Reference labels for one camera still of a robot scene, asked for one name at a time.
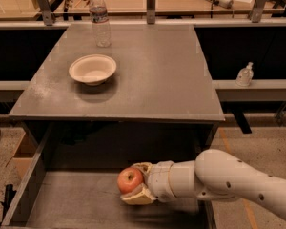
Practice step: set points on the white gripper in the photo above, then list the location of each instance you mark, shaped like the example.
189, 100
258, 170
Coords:
158, 180

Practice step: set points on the red apple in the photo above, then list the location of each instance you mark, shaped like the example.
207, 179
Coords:
128, 179

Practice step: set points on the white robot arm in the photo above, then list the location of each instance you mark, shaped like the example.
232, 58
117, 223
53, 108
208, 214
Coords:
213, 175

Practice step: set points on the open grey top drawer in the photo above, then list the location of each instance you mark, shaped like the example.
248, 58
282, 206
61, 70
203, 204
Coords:
72, 184

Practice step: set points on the grey cabinet with top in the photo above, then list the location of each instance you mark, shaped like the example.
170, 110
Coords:
160, 103

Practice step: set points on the cardboard box on floor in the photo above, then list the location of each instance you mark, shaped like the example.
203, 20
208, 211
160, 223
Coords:
23, 154

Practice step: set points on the white paper bowl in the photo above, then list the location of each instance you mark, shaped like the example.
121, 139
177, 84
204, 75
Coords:
93, 69

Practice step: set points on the clear plastic water bottle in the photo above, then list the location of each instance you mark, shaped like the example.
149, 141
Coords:
100, 23

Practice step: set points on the middle metal bracket post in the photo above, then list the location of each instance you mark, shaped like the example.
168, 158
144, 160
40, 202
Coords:
150, 6

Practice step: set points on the left metal bracket post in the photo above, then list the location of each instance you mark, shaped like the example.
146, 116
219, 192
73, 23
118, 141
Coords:
47, 15

